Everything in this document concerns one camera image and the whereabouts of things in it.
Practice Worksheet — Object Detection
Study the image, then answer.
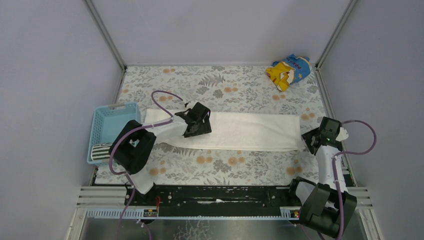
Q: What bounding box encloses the white fluffy towel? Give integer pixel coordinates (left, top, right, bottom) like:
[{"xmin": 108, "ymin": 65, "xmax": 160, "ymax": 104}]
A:
[{"xmin": 163, "ymin": 111, "xmax": 304, "ymax": 152}]

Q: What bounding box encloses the green white striped towel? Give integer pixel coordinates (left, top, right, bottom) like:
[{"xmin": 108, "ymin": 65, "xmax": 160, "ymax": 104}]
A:
[{"xmin": 89, "ymin": 143, "xmax": 112, "ymax": 163}]

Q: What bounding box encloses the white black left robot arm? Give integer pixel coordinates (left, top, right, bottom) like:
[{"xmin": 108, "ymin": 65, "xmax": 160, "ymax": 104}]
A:
[{"xmin": 109, "ymin": 102, "xmax": 212, "ymax": 195}]

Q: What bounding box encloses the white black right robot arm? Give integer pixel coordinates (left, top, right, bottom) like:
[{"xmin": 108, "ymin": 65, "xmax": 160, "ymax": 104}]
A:
[{"xmin": 295, "ymin": 117, "xmax": 357, "ymax": 239}]

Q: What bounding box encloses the floral patterned table mat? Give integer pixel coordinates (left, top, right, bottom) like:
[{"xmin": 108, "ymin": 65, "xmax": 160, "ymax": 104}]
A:
[{"xmin": 94, "ymin": 65, "xmax": 347, "ymax": 187}]

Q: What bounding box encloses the blue yellow cartoon towel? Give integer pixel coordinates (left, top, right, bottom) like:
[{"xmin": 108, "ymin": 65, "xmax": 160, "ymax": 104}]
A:
[{"xmin": 265, "ymin": 54, "xmax": 314, "ymax": 92}]

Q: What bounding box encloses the light blue plastic basket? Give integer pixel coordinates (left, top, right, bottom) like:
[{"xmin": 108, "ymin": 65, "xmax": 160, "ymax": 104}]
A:
[{"xmin": 86, "ymin": 101, "xmax": 141, "ymax": 166}]

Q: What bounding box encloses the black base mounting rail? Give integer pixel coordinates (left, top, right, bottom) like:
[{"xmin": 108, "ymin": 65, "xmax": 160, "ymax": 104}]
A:
[{"xmin": 124, "ymin": 185, "xmax": 302, "ymax": 213}]

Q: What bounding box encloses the white slotted cable duct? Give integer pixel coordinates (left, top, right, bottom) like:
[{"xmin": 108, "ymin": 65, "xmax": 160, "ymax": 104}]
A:
[{"xmin": 86, "ymin": 207, "xmax": 300, "ymax": 221}]

